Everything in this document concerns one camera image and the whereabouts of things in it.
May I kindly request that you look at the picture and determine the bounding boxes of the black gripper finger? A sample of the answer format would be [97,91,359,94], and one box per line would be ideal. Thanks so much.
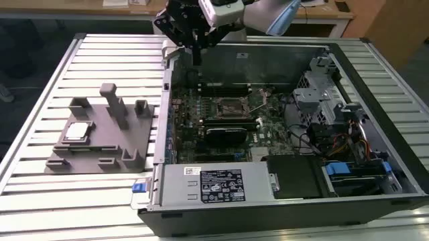
[154,9,198,66]
[197,26,233,66]

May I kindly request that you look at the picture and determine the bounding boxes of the metal socket cover frame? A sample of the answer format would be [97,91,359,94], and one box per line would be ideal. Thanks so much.
[248,86,272,118]

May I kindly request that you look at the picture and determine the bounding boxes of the silver square CPU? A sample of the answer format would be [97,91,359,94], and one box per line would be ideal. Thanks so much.
[65,123,93,139]

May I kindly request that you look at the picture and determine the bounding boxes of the CPU socket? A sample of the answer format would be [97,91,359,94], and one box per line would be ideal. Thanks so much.
[213,96,253,119]

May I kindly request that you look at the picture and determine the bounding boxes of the white paper sheet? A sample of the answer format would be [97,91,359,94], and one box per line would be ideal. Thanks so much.
[102,0,129,8]

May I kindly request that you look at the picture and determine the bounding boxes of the wooden desk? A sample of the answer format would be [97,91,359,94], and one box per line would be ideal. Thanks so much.
[0,0,356,38]

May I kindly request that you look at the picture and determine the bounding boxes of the green motherboard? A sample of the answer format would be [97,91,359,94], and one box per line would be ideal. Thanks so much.
[169,84,293,164]

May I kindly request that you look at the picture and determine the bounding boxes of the silver perforated drive cage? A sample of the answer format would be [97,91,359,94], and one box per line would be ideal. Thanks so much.
[292,56,352,126]

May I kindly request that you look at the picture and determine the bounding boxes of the black graphics card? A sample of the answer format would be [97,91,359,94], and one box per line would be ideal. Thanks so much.
[204,127,252,146]

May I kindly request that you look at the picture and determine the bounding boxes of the grey parts rack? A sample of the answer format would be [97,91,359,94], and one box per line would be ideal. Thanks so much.
[45,82,156,174]

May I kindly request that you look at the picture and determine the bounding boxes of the black expansion slot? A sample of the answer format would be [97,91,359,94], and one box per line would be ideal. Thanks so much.
[194,153,253,163]

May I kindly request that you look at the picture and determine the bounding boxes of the small silver heat sink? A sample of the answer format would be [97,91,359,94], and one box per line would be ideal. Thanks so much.
[250,147,272,161]

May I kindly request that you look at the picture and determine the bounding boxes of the wooden cabinet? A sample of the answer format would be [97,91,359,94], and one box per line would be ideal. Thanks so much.
[344,0,429,70]

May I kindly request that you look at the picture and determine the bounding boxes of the silver power supply unit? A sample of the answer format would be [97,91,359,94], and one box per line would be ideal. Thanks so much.
[157,161,281,209]

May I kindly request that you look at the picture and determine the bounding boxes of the black plastic bay cover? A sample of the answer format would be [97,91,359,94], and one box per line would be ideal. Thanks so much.
[261,155,339,199]

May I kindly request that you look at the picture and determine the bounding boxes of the blue disk carrier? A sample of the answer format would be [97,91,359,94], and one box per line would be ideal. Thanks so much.
[324,162,393,183]

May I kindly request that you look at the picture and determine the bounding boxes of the black open PC case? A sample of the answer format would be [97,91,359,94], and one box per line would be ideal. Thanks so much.
[129,37,429,238]

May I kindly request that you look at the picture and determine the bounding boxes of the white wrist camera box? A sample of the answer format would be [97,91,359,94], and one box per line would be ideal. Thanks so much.
[197,0,249,28]

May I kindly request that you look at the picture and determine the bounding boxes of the yellow orange power wires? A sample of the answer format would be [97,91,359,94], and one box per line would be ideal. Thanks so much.
[331,133,373,161]

